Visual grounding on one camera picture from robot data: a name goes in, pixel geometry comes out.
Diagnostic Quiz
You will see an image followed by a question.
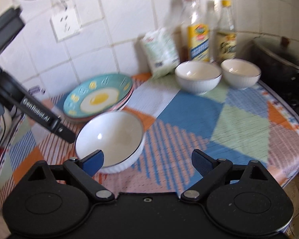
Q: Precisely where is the white ribbed bowl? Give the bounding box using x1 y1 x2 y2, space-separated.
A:
175 61 223 95
74 111 146 175
220 58 262 90

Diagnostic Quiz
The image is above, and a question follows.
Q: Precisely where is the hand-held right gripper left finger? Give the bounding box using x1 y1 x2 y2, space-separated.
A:
27 150 115 203

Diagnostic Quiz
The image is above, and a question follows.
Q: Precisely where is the white salt bag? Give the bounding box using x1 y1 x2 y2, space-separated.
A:
139 28 180 79

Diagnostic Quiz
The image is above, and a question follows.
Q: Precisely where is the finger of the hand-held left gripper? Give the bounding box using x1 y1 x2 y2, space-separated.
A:
56 119 77 144

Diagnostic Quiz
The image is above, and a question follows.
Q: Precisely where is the teal fried egg plate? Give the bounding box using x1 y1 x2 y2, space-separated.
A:
63 73 134 118

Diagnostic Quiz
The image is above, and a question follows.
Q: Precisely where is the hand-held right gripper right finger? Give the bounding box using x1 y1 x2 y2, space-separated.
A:
180 149 265 202

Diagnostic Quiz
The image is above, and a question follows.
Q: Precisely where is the white wall socket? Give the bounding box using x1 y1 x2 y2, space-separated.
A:
49 6 81 42

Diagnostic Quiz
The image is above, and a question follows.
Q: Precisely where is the black stove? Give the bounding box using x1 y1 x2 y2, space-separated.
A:
263 72 299 120

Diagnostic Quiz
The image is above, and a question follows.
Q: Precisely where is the clear vinegar bottle yellow cap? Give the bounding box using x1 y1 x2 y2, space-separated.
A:
215 0 238 62

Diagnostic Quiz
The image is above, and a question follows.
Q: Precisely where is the patchwork tablecloth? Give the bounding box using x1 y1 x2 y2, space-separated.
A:
0 72 299 206

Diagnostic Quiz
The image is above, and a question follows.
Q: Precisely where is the yellow label cooking wine bottle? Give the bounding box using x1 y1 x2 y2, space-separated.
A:
180 0 211 63

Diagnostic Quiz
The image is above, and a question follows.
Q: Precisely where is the black pot with glass lid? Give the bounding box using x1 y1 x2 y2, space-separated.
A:
250 36 299 81

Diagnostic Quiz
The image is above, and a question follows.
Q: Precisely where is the pink rabbit print plate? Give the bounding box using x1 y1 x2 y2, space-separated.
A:
65 85 135 124

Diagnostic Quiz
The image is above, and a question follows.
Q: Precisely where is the white rice cooker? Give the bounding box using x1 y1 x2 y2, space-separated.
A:
0 110 13 158

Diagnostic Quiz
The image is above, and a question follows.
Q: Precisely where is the small black wall sticker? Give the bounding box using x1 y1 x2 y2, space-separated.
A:
27 86 47 95

